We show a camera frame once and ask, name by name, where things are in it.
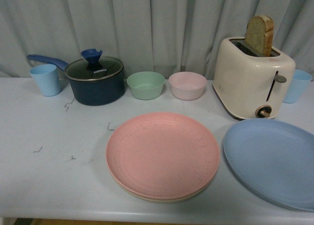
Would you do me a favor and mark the pink plate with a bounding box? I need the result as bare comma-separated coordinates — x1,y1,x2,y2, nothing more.
106,112,220,198

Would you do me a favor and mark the mint green bowl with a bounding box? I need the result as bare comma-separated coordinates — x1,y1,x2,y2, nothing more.
127,71,165,100

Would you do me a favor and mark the pink bowl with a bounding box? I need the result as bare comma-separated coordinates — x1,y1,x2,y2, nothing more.
168,72,207,100

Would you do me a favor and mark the dark blue saucepan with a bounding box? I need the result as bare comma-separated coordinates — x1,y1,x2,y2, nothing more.
27,54,126,106

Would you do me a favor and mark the grey curtain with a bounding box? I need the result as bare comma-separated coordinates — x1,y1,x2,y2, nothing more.
0,0,314,79

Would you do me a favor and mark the glass pot lid blue knob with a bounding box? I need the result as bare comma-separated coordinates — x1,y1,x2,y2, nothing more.
65,49,123,81

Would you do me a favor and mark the beige plate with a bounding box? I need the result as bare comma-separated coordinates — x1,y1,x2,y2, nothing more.
113,179,212,202

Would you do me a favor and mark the cream toaster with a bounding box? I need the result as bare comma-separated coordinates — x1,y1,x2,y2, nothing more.
213,38,295,119

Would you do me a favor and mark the left light blue cup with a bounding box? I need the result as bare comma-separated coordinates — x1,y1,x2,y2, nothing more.
29,64,61,97

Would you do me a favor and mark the light blue cup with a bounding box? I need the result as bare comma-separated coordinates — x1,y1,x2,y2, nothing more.
29,64,61,97
283,69,313,103

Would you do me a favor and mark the slice of bread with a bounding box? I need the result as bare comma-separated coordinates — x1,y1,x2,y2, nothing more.
245,15,274,57

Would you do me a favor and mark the blue plate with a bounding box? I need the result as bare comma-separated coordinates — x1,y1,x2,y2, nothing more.
223,119,314,212

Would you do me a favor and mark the right light blue cup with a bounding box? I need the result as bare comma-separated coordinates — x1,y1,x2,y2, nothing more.
283,69,313,103

